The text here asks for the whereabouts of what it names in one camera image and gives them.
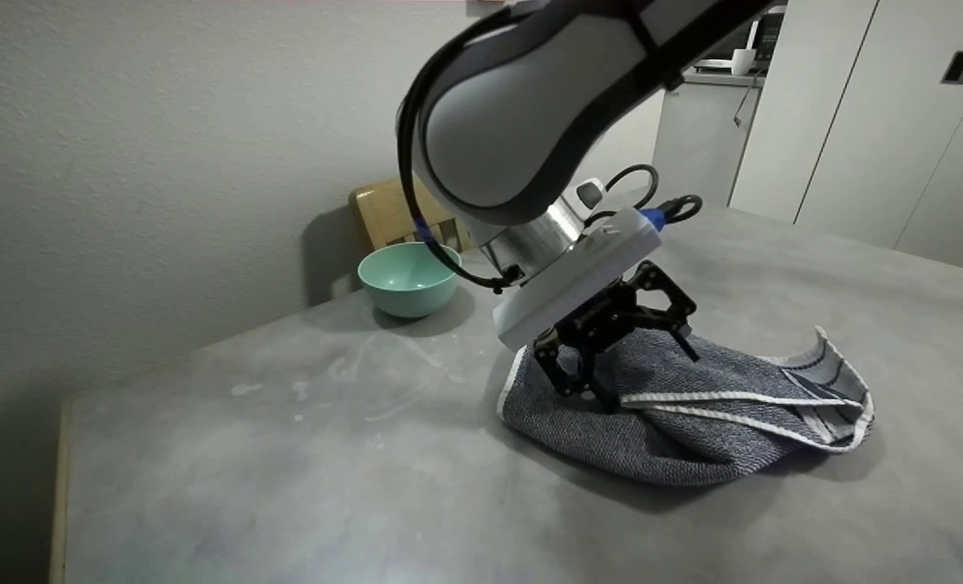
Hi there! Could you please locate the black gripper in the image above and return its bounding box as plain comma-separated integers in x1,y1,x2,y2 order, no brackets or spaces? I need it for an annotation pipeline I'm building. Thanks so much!
528,256,708,417

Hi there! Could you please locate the blue grey striped towel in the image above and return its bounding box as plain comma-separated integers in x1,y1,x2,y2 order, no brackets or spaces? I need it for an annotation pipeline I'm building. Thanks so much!
493,322,880,494

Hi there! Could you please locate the teal ceramic bowl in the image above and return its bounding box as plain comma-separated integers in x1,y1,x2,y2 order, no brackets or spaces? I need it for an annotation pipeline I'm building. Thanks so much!
355,239,465,325

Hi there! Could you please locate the white counter cabinet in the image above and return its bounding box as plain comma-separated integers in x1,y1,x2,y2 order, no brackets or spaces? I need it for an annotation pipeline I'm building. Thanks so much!
653,68,764,208

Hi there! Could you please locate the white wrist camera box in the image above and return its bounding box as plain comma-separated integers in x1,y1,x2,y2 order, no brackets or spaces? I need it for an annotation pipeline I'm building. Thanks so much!
490,208,664,355

